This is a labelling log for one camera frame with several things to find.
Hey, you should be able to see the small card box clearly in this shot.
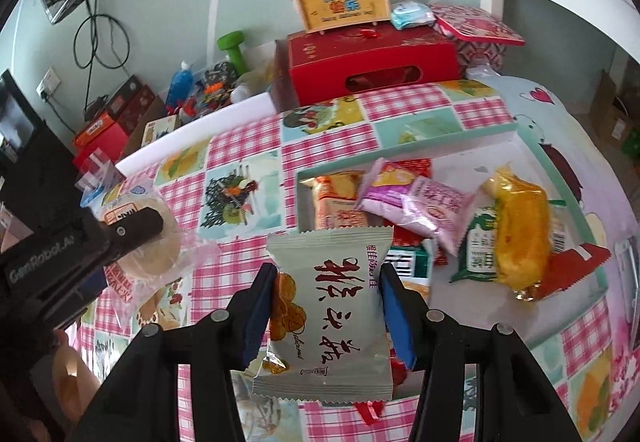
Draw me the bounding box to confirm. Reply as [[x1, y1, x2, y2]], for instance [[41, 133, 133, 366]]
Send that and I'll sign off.
[[142, 114, 181, 145]]

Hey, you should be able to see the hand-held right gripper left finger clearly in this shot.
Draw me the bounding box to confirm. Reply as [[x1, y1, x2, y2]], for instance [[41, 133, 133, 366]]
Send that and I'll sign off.
[[96, 263, 279, 442]]

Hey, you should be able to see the purple snack packet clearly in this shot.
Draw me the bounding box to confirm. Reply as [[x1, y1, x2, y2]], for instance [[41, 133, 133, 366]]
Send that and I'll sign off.
[[357, 158, 435, 223]]

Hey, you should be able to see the red and white biscuit packet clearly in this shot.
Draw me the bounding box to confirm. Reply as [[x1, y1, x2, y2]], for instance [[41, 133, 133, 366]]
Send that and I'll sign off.
[[530, 242, 613, 303]]

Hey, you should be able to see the golden swiss roll packet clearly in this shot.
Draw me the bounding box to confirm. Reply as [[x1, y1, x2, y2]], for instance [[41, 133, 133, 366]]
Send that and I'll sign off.
[[312, 172, 383, 233]]

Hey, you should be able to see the orange and red box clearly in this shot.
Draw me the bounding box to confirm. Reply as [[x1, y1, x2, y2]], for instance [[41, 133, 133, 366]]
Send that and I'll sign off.
[[74, 114, 131, 157]]

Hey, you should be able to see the colourful toy packet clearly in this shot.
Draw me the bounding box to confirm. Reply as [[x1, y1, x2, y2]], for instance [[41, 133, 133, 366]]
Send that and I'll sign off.
[[192, 62, 238, 113]]

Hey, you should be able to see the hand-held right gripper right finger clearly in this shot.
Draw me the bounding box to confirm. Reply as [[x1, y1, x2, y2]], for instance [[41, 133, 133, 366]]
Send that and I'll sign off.
[[379, 263, 584, 442]]

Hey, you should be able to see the black cabinet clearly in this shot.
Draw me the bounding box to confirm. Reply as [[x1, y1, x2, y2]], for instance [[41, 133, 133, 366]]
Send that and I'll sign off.
[[0, 122, 96, 243]]

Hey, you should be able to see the black appliance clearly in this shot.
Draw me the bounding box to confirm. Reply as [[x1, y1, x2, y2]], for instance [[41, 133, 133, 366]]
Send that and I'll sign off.
[[0, 69, 46, 167]]

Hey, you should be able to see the yellow cake packet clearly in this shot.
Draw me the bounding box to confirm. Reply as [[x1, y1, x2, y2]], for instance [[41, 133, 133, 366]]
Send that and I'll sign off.
[[482, 164, 568, 303]]

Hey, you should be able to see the green dumbbell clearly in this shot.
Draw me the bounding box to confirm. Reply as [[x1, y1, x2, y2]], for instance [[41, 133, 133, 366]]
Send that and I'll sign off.
[[217, 32, 251, 72]]

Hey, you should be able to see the black cable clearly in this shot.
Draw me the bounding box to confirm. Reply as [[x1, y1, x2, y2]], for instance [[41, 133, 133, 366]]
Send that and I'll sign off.
[[74, 0, 132, 123]]

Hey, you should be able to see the red cartoon snack packet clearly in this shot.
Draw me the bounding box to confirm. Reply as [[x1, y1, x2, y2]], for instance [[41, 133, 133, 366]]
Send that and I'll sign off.
[[352, 352, 408, 425]]

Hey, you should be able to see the bread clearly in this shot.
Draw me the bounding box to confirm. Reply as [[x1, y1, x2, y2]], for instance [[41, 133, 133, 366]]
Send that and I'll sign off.
[[95, 187, 221, 317]]

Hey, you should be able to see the pink snack packet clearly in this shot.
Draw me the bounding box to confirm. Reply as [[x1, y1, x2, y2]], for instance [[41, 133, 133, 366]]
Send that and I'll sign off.
[[402, 177, 476, 255]]

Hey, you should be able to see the white plastic object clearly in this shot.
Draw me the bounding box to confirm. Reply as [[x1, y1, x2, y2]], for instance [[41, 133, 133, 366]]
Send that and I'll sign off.
[[465, 63, 501, 82]]

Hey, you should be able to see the person's left hand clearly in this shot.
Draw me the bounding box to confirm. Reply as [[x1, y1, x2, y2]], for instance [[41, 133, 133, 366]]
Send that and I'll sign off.
[[51, 329, 103, 423]]

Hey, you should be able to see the red gift box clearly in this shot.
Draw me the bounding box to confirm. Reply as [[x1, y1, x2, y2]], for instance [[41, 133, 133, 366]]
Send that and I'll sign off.
[[286, 26, 461, 107]]

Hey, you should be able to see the white chair back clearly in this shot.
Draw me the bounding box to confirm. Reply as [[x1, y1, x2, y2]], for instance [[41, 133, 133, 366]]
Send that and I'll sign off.
[[115, 89, 281, 175]]

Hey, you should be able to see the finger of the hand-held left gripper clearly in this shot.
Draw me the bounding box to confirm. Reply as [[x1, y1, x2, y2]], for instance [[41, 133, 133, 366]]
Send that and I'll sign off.
[[96, 206, 166, 269]]

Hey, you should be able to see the blue wet wipes pack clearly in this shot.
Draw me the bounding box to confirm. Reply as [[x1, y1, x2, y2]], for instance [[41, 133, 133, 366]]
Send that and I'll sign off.
[[390, 2, 436, 30]]

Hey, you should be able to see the dark brown box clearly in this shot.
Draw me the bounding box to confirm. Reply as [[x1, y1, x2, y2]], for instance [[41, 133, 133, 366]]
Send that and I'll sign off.
[[102, 74, 156, 133]]

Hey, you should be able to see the white wall socket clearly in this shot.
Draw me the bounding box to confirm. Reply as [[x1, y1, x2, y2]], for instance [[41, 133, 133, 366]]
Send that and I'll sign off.
[[37, 66, 63, 100]]

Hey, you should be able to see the blue bottle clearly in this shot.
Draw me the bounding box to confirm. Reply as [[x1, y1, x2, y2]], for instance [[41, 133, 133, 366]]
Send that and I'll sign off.
[[167, 62, 198, 115]]

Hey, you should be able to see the clear plastic box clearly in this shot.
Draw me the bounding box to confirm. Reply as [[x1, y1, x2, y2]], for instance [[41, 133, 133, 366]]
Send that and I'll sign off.
[[75, 149, 126, 207]]

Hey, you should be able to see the white snack packet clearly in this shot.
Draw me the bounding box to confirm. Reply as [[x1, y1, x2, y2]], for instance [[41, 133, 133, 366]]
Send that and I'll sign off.
[[250, 227, 396, 405]]

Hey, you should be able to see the pink patterned tin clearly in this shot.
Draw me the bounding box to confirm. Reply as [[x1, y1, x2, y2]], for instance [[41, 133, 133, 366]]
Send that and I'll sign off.
[[430, 4, 526, 72]]

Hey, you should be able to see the white green milk carton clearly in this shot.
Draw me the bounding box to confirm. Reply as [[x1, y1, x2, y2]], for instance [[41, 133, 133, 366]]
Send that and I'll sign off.
[[450, 207, 506, 283]]

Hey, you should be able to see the brown cardboard box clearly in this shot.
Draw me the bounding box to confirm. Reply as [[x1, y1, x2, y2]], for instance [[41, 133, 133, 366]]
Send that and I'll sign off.
[[590, 69, 640, 157]]

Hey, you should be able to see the cartoon printed blanket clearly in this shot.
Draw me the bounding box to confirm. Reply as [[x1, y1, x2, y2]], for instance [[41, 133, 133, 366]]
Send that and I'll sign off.
[[495, 74, 640, 423]]

